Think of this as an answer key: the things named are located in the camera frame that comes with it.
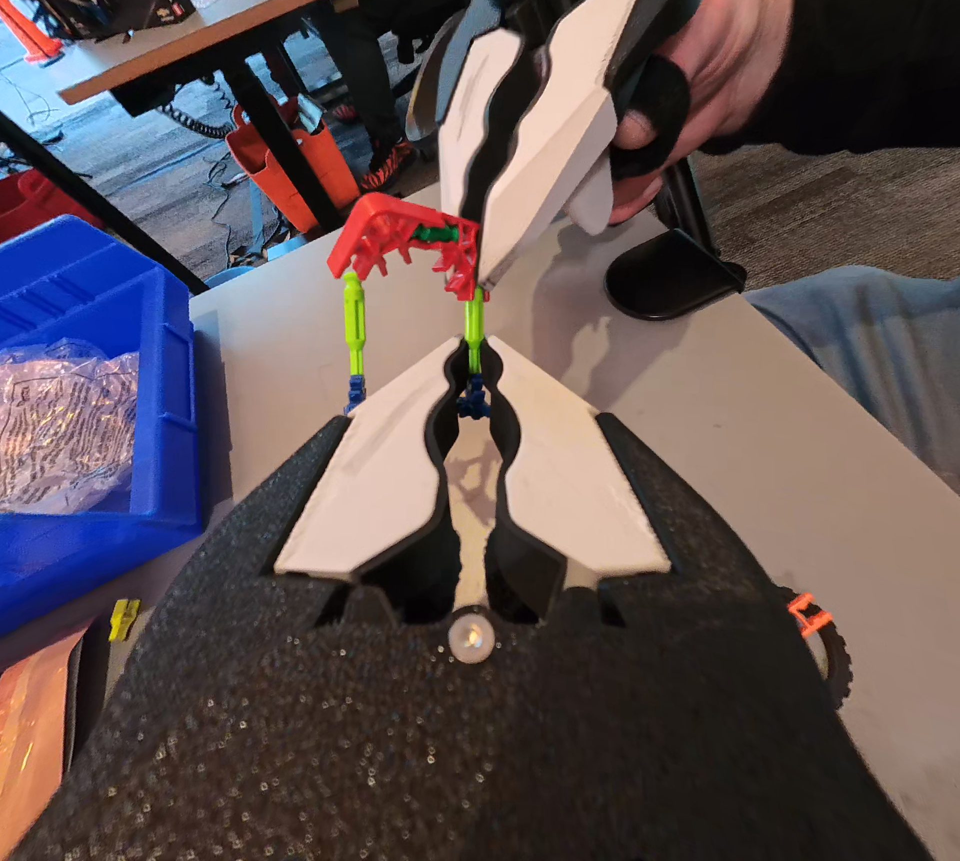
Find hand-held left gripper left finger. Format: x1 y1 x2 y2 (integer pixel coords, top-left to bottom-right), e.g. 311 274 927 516
273 335 463 624

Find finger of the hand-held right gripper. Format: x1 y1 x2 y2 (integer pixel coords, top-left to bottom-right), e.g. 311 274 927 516
477 0 648 287
437 28 539 234

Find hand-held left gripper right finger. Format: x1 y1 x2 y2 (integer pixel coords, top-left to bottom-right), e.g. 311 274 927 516
486 335 672 624

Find colourful rod connector toy model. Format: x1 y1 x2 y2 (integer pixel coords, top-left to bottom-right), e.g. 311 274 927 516
327 192 494 421

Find person's right forearm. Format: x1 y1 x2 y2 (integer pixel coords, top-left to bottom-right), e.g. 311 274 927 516
699 0 960 159

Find person's right hand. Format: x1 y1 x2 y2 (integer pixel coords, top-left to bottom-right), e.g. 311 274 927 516
608 0 798 226

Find black chair armrest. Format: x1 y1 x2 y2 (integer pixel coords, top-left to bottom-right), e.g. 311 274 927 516
407 12 481 144
604 158 749 322

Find orange tote bin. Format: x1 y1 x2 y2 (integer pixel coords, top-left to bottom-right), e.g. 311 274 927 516
224 96 363 234

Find blue plastic bin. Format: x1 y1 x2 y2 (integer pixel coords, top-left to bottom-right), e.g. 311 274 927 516
0 213 213 639

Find wooden desk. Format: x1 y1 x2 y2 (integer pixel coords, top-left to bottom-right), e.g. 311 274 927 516
57 0 357 234

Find orange connector piece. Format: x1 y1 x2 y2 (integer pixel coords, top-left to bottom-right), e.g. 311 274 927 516
786 591 836 639

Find crumpled clear plastic bags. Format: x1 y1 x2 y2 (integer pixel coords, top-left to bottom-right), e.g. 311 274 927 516
0 337 141 516

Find black toy tyre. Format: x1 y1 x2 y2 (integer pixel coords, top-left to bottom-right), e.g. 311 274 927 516
778 585 855 714

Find person's leg in jeans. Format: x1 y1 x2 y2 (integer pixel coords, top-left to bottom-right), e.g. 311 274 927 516
744 265 960 496

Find black stand pole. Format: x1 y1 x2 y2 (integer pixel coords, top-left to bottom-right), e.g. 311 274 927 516
0 109 210 296

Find red tote basket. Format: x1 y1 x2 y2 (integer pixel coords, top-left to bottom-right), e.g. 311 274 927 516
0 167 104 245

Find orange traffic cone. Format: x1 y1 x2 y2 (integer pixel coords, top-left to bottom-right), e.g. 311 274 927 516
0 0 66 65

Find black coiled cable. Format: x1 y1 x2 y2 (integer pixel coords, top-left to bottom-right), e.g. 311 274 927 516
159 97 235 144

